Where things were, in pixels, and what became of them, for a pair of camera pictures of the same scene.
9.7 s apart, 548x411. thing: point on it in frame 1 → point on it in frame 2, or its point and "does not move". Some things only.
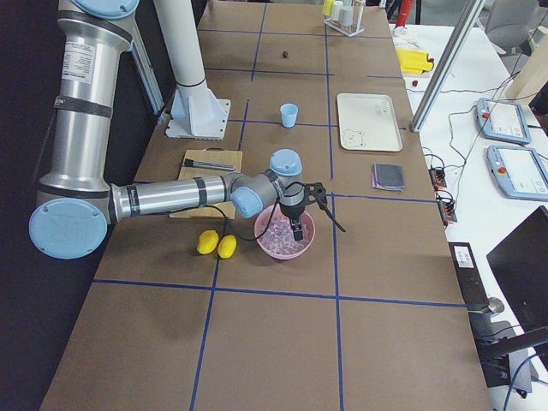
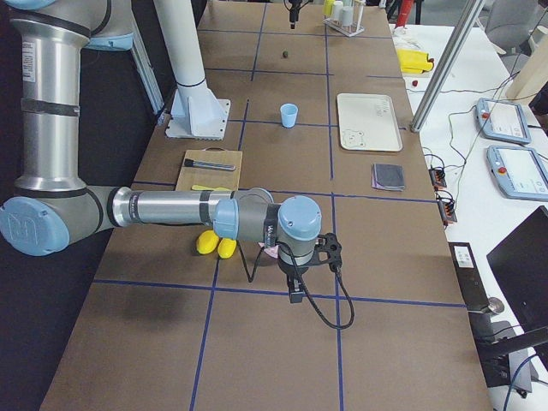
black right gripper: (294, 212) → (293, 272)
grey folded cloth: (388, 176) does not move
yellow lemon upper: (208, 241) does not move
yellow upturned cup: (328, 6) does not move
